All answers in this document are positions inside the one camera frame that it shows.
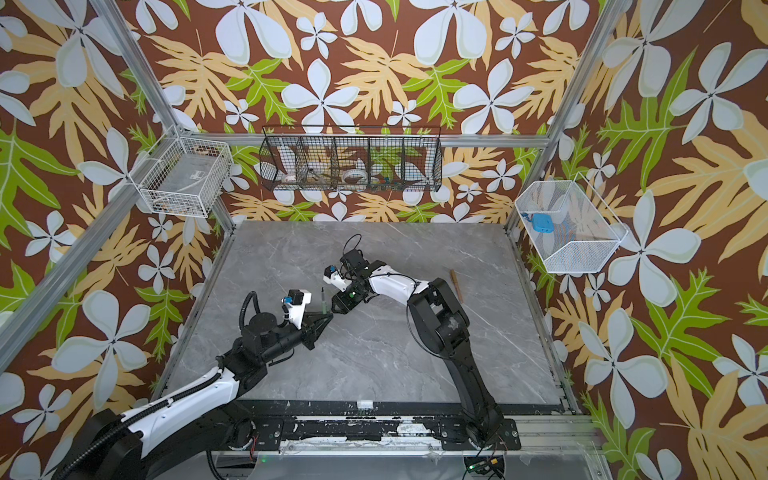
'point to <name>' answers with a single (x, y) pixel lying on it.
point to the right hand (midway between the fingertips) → (336, 304)
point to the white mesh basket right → (584, 234)
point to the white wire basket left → (182, 176)
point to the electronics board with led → (486, 465)
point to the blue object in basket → (540, 222)
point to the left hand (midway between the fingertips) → (329, 311)
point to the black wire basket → (346, 158)
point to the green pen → (324, 305)
